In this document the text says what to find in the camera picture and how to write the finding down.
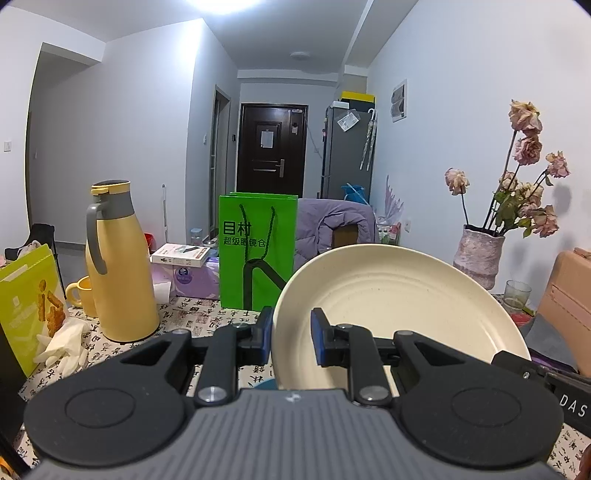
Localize wooden chair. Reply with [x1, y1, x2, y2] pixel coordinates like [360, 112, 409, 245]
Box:
[332, 224, 358, 252]

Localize yellow-green snack box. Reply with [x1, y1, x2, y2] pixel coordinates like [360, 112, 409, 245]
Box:
[0, 244, 69, 378]

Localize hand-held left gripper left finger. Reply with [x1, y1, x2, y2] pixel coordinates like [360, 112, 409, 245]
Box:
[117, 306, 274, 407]

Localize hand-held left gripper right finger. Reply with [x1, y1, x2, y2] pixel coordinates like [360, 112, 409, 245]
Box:
[310, 308, 496, 407]

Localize white folded umbrella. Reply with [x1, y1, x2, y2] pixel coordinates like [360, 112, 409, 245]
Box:
[360, 109, 378, 171]

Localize purple padded jacket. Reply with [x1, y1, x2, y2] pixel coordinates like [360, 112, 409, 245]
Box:
[295, 198, 375, 273]

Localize dark entrance door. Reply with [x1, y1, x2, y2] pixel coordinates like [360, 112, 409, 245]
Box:
[235, 104, 308, 200]

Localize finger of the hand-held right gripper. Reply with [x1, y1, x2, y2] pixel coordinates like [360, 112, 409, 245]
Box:
[491, 351, 555, 385]

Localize yellow mug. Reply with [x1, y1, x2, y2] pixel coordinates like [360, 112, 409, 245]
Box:
[65, 276, 99, 318]

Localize grey refrigerator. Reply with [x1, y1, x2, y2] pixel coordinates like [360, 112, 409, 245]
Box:
[321, 105, 376, 200]

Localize white flat box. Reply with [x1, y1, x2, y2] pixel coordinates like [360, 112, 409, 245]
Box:
[151, 243, 213, 267]

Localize tan cardboard box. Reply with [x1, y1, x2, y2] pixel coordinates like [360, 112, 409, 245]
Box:
[538, 248, 591, 330]

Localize green paper bag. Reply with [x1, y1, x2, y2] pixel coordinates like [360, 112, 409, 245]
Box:
[218, 193, 299, 311]

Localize black and purple case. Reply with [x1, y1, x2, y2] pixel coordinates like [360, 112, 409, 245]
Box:
[530, 348, 580, 376]

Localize dried pink flowers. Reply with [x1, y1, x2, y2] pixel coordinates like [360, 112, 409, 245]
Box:
[444, 99, 572, 238]

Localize white rubber gloves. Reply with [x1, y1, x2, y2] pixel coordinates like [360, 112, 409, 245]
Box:
[33, 318, 90, 376]

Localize purple wall decal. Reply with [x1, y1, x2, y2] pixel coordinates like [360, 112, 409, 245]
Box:
[383, 174, 406, 227]

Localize pink ceramic vase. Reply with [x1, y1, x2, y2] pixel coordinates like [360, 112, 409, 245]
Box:
[453, 224, 505, 291]

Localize yellow thermos jug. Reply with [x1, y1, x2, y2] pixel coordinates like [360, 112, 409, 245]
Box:
[85, 180, 161, 343]

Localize clear drinking glass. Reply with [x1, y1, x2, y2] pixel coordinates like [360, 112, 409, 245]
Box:
[503, 280, 533, 315]

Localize cluttered side shelf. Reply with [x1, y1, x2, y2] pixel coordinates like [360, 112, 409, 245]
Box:
[376, 222, 402, 245]

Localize black folding chair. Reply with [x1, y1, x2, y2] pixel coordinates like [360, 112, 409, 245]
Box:
[4, 224, 65, 296]

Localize cream plate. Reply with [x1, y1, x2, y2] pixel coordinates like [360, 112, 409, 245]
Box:
[272, 244, 532, 391]

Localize white wall panel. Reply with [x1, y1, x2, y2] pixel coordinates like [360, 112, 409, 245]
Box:
[390, 78, 409, 123]

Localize purple tissue pack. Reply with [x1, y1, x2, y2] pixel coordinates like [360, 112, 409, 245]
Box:
[150, 256, 222, 301]

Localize grey interior door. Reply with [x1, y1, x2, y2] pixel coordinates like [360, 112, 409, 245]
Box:
[210, 85, 232, 213]

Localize grey cloth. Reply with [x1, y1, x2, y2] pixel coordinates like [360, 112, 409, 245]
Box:
[518, 314, 580, 374]

